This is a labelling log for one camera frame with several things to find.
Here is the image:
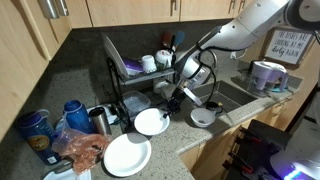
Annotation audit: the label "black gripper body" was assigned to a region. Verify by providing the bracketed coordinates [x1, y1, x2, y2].
[168, 87, 188, 108]

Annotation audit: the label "small white ceramic bowl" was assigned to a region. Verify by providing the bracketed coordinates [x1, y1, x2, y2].
[189, 107, 217, 129]

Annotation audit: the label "purple bowl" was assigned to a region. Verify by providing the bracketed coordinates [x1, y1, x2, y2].
[122, 57, 145, 76]

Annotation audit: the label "large white plate in rack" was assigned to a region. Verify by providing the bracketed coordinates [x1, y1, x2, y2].
[101, 33, 131, 79]

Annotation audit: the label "small white container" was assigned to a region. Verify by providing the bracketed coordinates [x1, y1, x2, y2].
[153, 78, 173, 99]

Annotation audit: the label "clear plastic container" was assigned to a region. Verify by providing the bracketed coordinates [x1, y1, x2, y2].
[122, 90, 152, 114]

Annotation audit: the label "white mug with print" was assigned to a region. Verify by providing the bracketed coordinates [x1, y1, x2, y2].
[154, 49, 174, 70]

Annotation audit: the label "plain white mug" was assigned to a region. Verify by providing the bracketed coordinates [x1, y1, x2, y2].
[141, 54, 158, 74]

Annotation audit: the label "stainless steel sink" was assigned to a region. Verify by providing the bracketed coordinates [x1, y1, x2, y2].
[191, 79, 259, 116]

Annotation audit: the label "wooden lower cabinets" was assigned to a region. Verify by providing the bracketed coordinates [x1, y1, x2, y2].
[179, 93, 301, 180]

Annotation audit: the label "steel kitchen faucet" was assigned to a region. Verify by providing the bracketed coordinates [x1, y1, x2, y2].
[208, 49, 220, 69]

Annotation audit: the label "black spatula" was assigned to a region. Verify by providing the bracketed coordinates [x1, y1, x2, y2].
[169, 33, 176, 52]

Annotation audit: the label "blue spatula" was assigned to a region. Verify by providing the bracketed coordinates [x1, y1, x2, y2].
[173, 30, 186, 51]

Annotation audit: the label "red spatula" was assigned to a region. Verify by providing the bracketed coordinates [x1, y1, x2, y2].
[161, 31, 173, 51]

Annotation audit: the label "stainless steel tumbler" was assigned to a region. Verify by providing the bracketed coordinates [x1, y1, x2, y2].
[88, 106, 113, 136]

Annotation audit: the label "plain blue water bottle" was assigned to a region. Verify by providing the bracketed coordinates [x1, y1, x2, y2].
[62, 99, 96, 135]

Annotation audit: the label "plastic bag with orange contents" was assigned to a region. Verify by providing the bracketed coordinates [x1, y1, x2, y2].
[50, 128, 113, 174]

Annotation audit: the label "purple water filter pitcher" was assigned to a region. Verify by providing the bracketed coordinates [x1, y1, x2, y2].
[247, 60, 290, 98]

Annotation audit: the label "black robot stand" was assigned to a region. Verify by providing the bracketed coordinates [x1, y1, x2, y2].
[221, 119, 294, 180]

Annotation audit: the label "teal round dish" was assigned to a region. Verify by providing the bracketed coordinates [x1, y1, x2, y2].
[271, 84, 289, 94]

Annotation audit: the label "framed text sign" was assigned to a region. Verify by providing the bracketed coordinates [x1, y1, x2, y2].
[264, 27, 314, 66]

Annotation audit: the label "blue bottle with sticker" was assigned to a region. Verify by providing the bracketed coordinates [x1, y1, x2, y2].
[17, 109, 63, 167]

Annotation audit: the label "black wire dish rack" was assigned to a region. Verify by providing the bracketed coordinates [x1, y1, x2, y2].
[106, 56, 178, 128]

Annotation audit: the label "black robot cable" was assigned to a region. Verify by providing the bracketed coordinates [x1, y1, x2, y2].
[194, 39, 218, 108]

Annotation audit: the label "black clamp with red handle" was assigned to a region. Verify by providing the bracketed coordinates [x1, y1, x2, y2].
[223, 151, 254, 174]

